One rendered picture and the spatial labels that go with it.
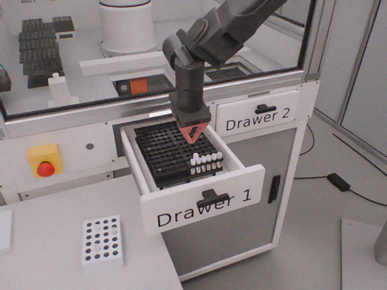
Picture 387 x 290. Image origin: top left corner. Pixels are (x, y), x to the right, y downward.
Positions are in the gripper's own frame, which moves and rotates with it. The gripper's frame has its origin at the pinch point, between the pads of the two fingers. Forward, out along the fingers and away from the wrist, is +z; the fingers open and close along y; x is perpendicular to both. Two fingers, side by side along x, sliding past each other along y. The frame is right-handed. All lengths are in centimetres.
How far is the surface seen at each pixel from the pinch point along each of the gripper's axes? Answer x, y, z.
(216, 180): -2.3, -11.9, 3.5
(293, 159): -49, 16, 43
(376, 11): -160, 105, 35
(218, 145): -10.4, 5.3, 11.6
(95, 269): 26.8, -16.3, 17.1
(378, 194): -130, 23, 110
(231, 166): -10.7, -2.7, 11.9
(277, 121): -37.1, 17.0, 19.9
